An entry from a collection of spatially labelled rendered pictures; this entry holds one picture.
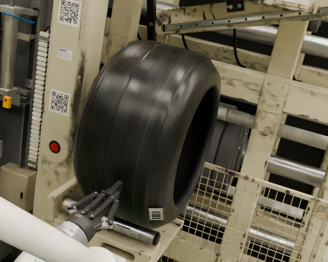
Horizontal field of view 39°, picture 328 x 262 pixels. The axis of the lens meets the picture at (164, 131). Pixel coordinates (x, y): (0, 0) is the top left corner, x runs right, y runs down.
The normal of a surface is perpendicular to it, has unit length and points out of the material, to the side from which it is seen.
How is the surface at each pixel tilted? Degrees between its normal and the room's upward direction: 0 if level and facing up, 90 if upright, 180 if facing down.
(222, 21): 90
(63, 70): 90
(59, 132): 90
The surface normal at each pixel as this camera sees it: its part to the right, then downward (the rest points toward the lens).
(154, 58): 0.02, -0.73
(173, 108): 0.49, -0.07
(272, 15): -0.36, 0.26
